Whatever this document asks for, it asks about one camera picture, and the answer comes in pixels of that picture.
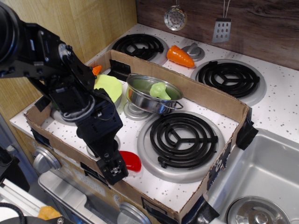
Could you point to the hanging silver strainer ladle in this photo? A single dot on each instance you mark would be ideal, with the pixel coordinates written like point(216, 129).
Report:
point(175, 18)

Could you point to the front left burner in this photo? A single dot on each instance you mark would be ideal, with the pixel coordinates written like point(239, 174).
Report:
point(55, 114)

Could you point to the orange toy carrot with stem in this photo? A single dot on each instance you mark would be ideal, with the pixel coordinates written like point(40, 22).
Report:
point(96, 70)

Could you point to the sink drain strainer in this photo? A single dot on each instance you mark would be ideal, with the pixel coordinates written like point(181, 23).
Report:
point(255, 210)

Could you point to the silver stove knob front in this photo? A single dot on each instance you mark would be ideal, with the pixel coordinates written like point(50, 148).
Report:
point(93, 156)

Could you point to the yellow-green plastic plate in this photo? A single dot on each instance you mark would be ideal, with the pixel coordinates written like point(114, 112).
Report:
point(110, 84)

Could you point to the steel sink basin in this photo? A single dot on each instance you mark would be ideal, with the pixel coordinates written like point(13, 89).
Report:
point(267, 168)

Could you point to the silver stove knob centre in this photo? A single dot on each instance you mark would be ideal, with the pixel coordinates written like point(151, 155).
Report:
point(136, 114)

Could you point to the back left black burner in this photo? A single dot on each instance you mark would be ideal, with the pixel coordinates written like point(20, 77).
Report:
point(143, 46)

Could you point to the oven front knob left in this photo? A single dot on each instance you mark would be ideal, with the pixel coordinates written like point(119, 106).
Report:
point(45, 161)

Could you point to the back right black burner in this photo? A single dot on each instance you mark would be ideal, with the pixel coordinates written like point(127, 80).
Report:
point(233, 77)

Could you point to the front right black burner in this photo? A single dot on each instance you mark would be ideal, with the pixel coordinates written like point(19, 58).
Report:
point(179, 147)

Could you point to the oven front knob right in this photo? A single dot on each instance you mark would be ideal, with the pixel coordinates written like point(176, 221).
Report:
point(129, 214)

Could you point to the orange toy carrot piece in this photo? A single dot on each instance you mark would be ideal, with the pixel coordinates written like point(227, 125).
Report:
point(178, 56)

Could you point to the silver stove knob back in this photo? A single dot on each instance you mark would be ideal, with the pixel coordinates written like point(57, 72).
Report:
point(194, 52)

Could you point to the silver stove knob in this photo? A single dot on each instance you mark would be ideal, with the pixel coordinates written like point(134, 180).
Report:
point(136, 114)
point(194, 52)
point(93, 156)

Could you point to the yellow sponge piece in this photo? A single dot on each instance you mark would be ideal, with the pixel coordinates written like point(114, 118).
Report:
point(47, 213)

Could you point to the oven knob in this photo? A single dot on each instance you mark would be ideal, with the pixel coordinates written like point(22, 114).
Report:
point(129, 214)
point(45, 161)

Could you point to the hanging silver spatula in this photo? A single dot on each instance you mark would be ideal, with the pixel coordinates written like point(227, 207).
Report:
point(222, 26)

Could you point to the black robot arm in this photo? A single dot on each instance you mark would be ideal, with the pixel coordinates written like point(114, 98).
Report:
point(31, 51)

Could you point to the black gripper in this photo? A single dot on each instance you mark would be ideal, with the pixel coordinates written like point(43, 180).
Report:
point(99, 136)

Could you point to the red toy sushi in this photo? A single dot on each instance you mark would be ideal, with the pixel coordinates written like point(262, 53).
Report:
point(133, 162)

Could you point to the green toy broccoli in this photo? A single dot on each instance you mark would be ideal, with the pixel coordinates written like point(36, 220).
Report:
point(158, 90)

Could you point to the small steel pan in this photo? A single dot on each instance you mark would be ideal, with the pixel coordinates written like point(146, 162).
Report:
point(138, 93)

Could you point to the cardboard fence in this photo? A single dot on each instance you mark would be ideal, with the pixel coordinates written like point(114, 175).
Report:
point(164, 199)

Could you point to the oven door handle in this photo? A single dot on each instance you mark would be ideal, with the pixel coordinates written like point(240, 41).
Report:
point(76, 201)

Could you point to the black burner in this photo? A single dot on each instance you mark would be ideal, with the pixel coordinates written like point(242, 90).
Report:
point(233, 77)
point(179, 147)
point(143, 46)

